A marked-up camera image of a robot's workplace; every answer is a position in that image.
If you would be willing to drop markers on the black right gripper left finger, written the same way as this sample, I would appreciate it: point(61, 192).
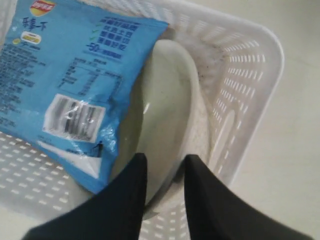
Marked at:
point(115, 213)

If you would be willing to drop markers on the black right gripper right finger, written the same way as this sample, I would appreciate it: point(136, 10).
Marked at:
point(214, 212)

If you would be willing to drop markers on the white bowl dark inside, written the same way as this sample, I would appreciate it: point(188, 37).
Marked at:
point(160, 118)

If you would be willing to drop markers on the blue tissue packet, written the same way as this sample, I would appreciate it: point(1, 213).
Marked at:
point(67, 70)

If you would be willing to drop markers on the white perforated plastic basket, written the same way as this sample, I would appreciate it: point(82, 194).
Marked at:
point(239, 64)

